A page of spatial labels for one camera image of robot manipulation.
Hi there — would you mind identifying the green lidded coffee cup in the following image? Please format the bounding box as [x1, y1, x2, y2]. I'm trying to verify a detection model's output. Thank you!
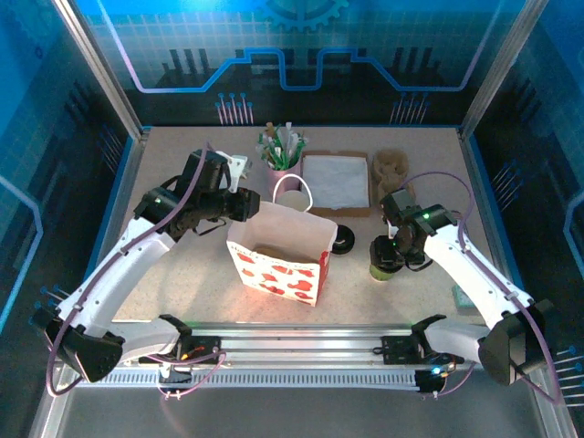
[368, 259, 405, 283]

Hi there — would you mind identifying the white paper cup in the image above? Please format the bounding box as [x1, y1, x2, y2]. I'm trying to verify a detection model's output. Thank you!
[276, 190, 311, 214]

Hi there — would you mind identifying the red and white gift bag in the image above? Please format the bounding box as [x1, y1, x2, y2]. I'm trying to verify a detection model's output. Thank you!
[225, 174, 339, 308]

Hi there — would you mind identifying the pink straw holder cup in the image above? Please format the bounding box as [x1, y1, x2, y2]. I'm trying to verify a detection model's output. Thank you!
[266, 159, 303, 193]

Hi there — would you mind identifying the brown cardboard napkin box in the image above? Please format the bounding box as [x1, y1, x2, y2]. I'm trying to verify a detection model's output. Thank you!
[300, 150, 373, 218]

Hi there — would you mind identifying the small black control board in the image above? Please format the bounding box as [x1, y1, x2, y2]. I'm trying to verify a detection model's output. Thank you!
[413, 368, 453, 396]
[157, 362, 193, 385]

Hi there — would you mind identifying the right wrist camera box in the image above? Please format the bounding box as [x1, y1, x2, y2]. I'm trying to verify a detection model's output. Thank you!
[380, 188, 420, 239]

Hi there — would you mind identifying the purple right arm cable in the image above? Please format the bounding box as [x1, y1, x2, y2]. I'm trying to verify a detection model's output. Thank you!
[396, 171, 563, 406]

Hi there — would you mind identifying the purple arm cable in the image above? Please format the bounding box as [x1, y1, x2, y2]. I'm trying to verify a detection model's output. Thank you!
[396, 171, 563, 406]
[47, 142, 228, 402]

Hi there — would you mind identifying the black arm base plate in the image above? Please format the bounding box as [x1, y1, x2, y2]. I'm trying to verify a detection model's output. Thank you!
[138, 335, 224, 366]
[380, 335, 465, 366]

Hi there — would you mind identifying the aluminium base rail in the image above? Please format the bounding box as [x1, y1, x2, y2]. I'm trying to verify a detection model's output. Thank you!
[57, 321, 547, 371]

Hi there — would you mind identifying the aluminium frame post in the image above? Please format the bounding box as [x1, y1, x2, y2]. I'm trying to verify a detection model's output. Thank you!
[51, 0, 151, 141]
[459, 0, 551, 141]

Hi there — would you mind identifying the slotted white cable duct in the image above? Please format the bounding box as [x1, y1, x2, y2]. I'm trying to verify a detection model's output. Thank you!
[81, 368, 423, 392]

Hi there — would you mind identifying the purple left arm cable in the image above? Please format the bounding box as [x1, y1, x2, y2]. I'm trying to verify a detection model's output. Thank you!
[47, 142, 228, 402]

